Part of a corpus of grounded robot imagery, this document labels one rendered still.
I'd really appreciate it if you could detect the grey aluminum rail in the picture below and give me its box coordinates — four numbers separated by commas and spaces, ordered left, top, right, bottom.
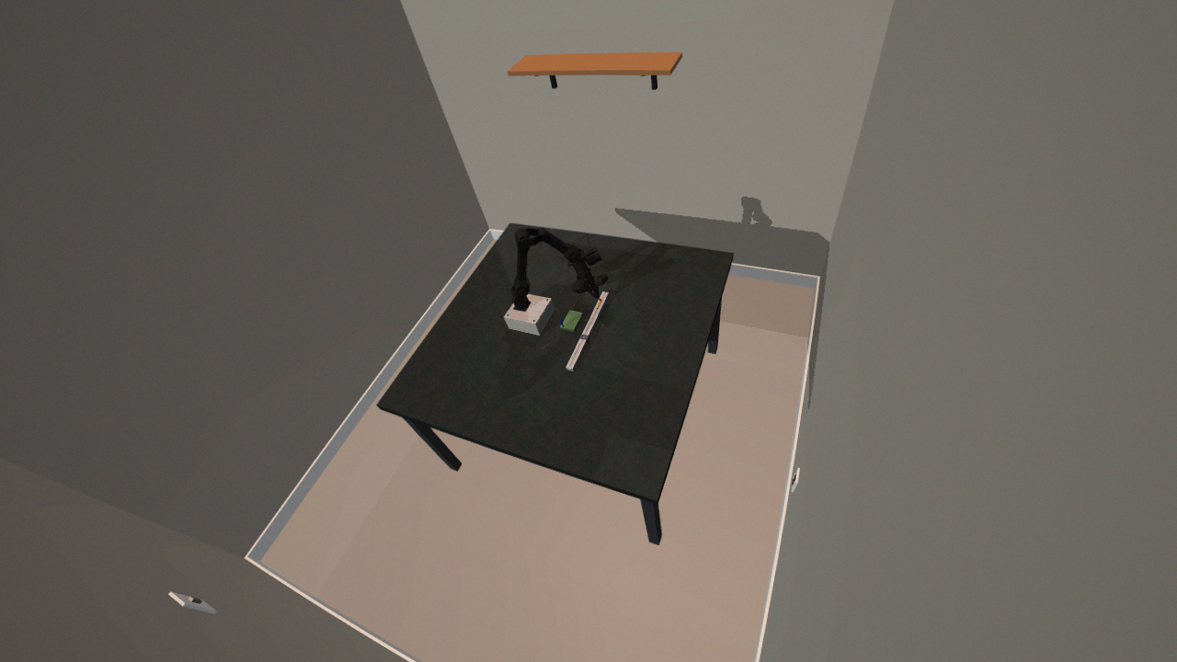
566, 291, 609, 371

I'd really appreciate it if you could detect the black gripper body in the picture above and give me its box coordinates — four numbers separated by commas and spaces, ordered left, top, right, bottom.
572, 269, 609, 292

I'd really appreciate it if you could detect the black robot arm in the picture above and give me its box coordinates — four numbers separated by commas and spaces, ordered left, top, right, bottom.
510, 229, 601, 312

